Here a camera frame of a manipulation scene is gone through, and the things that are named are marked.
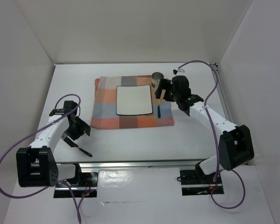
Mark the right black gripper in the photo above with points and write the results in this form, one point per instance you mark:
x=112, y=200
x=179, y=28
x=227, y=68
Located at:
x=165, y=84

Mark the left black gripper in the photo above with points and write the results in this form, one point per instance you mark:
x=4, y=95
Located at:
x=82, y=126

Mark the metal cup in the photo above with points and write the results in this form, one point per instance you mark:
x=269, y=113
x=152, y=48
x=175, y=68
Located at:
x=156, y=78

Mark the gold fork green handle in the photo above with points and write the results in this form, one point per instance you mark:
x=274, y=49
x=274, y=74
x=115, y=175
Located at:
x=84, y=151

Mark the gold knife green handle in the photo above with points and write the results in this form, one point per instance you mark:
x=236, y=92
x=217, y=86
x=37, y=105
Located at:
x=158, y=108

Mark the checkered orange blue cloth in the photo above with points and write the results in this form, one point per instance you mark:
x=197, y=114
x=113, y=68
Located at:
x=104, y=110

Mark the square white plate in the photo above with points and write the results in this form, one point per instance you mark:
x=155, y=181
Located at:
x=134, y=100

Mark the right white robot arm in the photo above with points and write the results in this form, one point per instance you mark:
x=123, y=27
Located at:
x=233, y=143

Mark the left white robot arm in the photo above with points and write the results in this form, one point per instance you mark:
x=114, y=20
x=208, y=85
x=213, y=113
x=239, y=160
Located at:
x=36, y=166

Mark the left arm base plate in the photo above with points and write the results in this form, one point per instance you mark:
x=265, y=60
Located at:
x=82, y=184

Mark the aluminium rail right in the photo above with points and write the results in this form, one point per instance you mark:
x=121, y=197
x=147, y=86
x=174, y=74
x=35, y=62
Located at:
x=224, y=98

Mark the aluminium rail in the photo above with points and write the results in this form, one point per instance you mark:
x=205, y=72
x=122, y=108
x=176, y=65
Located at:
x=135, y=164
x=224, y=98

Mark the aluminium rail front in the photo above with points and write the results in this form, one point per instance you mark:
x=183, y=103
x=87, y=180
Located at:
x=135, y=164

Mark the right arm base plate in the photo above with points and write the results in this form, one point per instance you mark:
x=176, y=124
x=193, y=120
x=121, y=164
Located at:
x=194, y=183

